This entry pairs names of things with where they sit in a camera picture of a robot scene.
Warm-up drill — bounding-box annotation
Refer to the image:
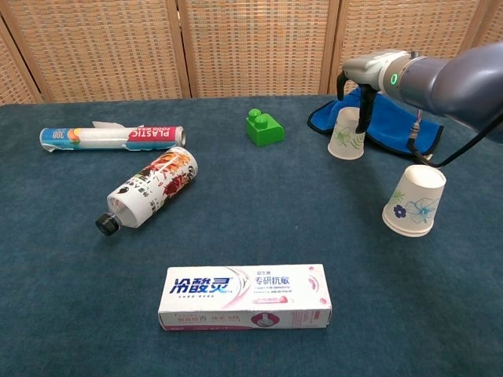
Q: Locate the paper cup green flower print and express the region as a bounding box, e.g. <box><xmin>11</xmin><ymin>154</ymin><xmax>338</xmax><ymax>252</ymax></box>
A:
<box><xmin>328</xmin><ymin>108</ymin><xmax>366</xmax><ymax>161</ymax></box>

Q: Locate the plastic food wrap roll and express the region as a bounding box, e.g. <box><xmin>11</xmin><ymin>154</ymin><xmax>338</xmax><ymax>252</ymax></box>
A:
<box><xmin>39</xmin><ymin>120</ymin><xmax>188</xmax><ymax>155</ymax></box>

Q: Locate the blue microfibre cloth black trim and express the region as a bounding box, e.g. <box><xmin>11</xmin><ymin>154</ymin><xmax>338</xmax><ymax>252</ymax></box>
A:
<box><xmin>307</xmin><ymin>86</ymin><xmax>445</xmax><ymax>160</ymax></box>

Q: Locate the plastic bottle floral label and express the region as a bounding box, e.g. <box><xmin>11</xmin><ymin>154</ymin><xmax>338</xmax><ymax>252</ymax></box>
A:
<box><xmin>95</xmin><ymin>146</ymin><xmax>200</xmax><ymax>236</ymax></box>

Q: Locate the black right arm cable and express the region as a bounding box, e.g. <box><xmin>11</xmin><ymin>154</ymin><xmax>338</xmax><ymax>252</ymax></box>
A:
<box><xmin>406</xmin><ymin>109</ymin><xmax>503</xmax><ymax>168</ymax></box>

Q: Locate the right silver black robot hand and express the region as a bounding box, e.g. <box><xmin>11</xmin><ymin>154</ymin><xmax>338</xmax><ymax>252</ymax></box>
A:
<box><xmin>336</xmin><ymin>49</ymin><xmax>410</xmax><ymax>135</ymax></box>

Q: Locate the paper cup blue flower print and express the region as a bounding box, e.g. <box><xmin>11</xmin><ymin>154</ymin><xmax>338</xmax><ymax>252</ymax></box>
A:
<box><xmin>382</xmin><ymin>164</ymin><xmax>448</xmax><ymax>236</ymax></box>

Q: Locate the woven folding screen panel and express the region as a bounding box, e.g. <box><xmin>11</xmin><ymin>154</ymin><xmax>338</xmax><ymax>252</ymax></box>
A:
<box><xmin>0</xmin><ymin>0</ymin><xmax>193</xmax><ymax>104</ymax></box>
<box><xmin>459</xmin><ymin>0</ymin><xmax>503</xmax><ymax>54</ymax></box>
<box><xmin>0</xmin><ymin>23</ymin><xmax>42</xmax><ymax>106</ymax></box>
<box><xmin>329</xmin><ymin>0</ymin><xmax>494</xmax><ymax>95</ymax></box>
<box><xmin>176</xmin><ymin>0</ymin><xmax>341</xmax><ymax>99</ymax></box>

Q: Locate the teal felt table cover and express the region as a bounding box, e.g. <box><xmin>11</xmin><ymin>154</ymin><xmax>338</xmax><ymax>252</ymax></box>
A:
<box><xmin>0</xmin><ymin>92</ymin><xmax>503</xmax><ymax>377</ymax></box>

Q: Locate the green plastic building block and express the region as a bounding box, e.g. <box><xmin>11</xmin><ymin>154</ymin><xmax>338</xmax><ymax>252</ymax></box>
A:
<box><xmin>245</xmin><ymin>108</ymin><xmax>286</xmax><ymax>148</ymax></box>

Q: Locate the white pink toothpaste box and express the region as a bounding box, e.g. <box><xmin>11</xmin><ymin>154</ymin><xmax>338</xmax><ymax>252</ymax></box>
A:
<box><xmin>157</xmin><ymin>263</ymin><xmax>333</xmax><ymax>333</ymax></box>

